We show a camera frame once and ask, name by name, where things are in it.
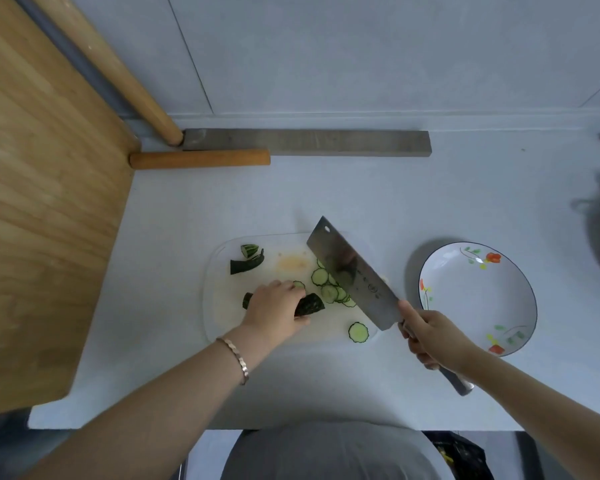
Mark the grey shirt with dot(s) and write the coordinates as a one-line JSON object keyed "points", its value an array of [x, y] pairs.
{"points": [[330, 454]]}

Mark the person's left forearm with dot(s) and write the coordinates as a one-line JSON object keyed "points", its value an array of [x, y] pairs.
{"points": [[145, 419]]}

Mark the pile of cucumber slices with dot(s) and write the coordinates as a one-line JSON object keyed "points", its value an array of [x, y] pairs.
{"points": [[325, 289]]}

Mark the black trash bag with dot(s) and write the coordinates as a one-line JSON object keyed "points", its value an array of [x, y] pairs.
{"points": [[460, 454]]}

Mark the striped cucumber end piece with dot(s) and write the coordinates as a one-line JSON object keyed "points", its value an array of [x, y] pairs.
{"points": [[250, 250]]}

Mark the dark green cucumber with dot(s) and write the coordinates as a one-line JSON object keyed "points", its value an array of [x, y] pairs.
{"points": [[310, 304]]}

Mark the large wooden cutting board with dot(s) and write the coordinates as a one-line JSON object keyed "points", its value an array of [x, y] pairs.
{"points": [[40, 219]]}

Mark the short wooden rolling pin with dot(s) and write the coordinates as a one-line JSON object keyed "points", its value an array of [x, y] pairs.
{"points": [[200, 158]]}

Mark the grey pipe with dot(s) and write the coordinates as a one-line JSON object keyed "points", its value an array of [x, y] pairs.
{"points": [[65, 49]]}

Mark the steel cleaver knife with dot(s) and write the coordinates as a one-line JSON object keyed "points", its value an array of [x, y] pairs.
{"points": [[350, 274]]}

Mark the long grey sharpening stone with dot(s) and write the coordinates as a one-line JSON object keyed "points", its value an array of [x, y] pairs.
{"points": [[320, 142]]}

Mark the person's right hand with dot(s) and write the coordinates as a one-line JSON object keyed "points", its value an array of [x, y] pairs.
{"points": [[437, 337]]}

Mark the translucent plastic cutting board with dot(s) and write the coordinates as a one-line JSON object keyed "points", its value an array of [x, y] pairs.
{"points": [[220, 304]]}

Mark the white floral plate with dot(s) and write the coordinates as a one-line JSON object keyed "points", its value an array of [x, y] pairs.
{"points": [[475, 299]]}

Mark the person's left hand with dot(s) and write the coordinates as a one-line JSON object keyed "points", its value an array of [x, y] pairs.
{"points": [[272, 314]]}

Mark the cucumber stem tip piece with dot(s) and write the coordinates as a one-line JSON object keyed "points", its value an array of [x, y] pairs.
{"points": [[245, 266]]}

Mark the thick light wooden rolling pin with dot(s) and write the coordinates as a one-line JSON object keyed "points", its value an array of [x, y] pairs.
{"points": [[115, 74]]}

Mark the dark glass panel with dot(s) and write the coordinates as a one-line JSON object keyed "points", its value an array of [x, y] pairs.
{"points": [[5, 444]]}

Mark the person's right forearm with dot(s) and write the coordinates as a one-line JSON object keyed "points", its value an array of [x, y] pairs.
{"points": [[540, 419]]}

